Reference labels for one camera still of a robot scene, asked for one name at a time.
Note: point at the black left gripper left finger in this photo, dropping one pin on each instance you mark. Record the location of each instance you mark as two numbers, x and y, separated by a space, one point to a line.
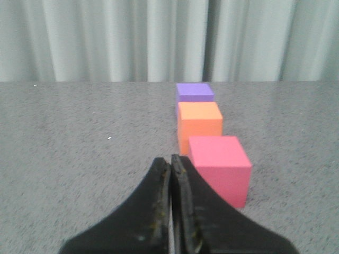
139 225

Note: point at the pink foam cube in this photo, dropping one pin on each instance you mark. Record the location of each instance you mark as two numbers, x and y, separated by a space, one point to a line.
224 165

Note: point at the purple foam cube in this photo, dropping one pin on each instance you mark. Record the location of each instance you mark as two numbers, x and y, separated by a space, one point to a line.
193 92

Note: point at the grey pleated curtain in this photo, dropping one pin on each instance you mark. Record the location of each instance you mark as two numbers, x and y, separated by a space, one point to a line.
169 40

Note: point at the orange foam cube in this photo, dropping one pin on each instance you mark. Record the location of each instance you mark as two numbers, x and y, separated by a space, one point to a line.
196 119

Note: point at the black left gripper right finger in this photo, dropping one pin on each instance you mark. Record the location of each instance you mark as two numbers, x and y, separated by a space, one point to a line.
204 223

